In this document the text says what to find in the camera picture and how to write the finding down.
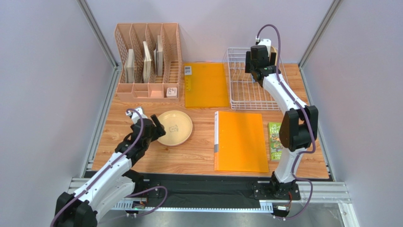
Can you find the middle beige book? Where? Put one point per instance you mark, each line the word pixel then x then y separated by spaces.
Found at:
pixel 147 63

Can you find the white power adapter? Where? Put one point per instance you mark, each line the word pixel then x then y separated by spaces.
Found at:
pixel 172 92

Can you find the left aluminium frame post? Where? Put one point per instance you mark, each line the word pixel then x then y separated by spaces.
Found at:
pixel 85 7

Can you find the right beige book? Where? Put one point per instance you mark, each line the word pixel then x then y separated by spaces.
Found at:
pixel 158 54

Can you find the tan wooden plate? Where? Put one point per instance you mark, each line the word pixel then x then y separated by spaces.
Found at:
pixel 273 56

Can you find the pink plastic file organizer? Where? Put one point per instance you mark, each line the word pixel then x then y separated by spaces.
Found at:
pixel 152 62

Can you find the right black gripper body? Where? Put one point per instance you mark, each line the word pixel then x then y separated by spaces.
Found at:
pixel 250 63

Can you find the aluminium frame post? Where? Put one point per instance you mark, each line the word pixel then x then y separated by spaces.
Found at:
pixel 335 4
pixel 85 7

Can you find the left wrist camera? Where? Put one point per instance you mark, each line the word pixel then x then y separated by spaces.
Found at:
pixel 136 115

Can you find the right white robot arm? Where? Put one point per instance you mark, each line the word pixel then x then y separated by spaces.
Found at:
pixel 298 129

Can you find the green treehouse book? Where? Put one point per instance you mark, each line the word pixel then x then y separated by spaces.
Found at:
pixel 274 141

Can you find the beige book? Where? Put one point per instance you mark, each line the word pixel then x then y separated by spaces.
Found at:
pixel 147 63
pixel 158 54
pixel 130 66

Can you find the black base mat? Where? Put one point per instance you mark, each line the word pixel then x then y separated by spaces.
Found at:
pixel 208 191

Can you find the right aluminium frame post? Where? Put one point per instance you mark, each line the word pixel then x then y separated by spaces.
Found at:
pixel 335 4

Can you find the aluminium front rail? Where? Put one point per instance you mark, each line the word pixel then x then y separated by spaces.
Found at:
pixel 312 193

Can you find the white wire dish rack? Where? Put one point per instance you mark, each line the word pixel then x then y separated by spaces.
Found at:
pixel 244 93

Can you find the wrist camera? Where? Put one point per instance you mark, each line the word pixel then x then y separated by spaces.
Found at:
pixel 265 42
pixel 136 115

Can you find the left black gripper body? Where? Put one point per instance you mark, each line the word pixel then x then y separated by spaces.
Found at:
pixel 154 135

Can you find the left beige book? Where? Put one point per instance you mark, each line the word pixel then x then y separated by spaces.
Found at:
pixel 130 66

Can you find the translucent orange document folder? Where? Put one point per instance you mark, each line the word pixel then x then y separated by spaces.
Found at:
pixel 205 85

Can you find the orange ring binder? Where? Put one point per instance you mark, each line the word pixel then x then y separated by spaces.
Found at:
pixel 239 142

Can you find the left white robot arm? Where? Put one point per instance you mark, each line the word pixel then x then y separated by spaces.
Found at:
pixel 86 206

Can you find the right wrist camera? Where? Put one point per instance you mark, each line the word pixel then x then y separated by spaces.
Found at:
pixel 265 42

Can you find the yellow beige plate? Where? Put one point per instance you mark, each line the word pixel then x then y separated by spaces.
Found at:
pixel 178 126

